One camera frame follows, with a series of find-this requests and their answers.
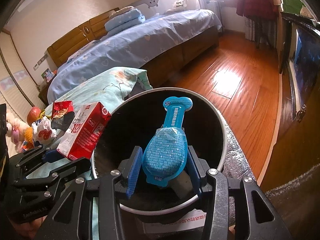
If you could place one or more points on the teal floral blanket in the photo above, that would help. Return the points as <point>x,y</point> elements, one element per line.
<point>105,90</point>

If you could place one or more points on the red snack wrapper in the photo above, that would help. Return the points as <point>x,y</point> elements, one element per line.
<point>61,110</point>

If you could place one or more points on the dark flat screen television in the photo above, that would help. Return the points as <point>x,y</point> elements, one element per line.
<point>305,67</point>

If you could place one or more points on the wooden headboard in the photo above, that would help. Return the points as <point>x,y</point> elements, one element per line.
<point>75,40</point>

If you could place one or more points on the dark wooden nightstand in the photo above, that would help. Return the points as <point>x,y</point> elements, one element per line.
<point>43,95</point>

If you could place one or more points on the blue blister pack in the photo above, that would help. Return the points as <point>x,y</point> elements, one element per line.
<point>162,150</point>

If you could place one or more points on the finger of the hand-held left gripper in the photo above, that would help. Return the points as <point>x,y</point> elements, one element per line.
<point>65,172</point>
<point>51,155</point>

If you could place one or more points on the white red-print plastic bag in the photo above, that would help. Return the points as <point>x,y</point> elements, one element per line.
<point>43,133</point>

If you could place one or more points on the bed with blue sheet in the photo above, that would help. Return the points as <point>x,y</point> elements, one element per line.
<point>140,42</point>

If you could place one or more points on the folded blue quilt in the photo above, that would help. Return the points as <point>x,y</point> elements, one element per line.
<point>125,19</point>

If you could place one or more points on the colourful photo frame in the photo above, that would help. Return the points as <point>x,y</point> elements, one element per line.
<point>47,75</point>

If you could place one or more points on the red yellow apple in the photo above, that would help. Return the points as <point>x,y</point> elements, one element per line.
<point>33,115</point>

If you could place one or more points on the cream plush teddy bear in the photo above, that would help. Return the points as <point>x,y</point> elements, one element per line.
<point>12,126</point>

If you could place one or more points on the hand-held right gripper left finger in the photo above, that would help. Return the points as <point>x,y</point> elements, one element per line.
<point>132,173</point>

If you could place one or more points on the grey patterned pillow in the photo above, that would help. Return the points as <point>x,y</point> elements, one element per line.
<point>122,10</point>

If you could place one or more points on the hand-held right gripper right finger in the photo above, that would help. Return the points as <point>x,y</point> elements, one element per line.
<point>194,171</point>

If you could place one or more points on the red and white carton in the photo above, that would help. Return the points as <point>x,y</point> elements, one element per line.
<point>87,130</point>

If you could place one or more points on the black white-rimmed trash bin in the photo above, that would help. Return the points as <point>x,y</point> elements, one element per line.
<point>130,120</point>

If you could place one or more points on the white printed pillow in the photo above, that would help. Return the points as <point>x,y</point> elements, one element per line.
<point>74,58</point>

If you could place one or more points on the wall socket panel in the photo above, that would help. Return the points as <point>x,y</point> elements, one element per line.
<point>40,62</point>

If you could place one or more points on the silver foil padding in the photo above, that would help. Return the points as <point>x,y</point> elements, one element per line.
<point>240,160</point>

